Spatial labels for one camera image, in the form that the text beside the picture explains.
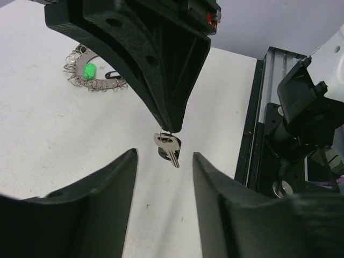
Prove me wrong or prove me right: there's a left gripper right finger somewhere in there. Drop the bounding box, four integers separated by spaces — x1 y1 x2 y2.
192 152 343 257

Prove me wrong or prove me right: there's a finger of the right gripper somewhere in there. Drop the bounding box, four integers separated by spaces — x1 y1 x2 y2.
83 0 211 133
44 1 172 132

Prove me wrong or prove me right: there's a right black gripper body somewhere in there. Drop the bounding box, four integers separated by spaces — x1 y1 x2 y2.
161 0 221 35

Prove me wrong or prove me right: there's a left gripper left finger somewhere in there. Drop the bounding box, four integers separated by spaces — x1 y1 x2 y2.
1 149 138 257

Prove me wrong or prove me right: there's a black tag key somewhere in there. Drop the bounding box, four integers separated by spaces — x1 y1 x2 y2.
153 133 182 168

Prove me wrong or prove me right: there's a large metal keyring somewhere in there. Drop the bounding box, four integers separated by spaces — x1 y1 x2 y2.
63 44 128 91

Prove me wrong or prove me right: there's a green key tag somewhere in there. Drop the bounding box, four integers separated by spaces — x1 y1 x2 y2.
82 63 97 81

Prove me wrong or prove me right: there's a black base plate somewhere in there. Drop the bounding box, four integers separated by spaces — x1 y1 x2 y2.
235 57 343 198

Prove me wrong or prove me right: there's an aluminium frame rail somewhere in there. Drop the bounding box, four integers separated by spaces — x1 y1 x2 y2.
258 47 306 123

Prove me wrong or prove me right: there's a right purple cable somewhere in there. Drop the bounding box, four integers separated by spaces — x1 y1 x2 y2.
322 174 344 189

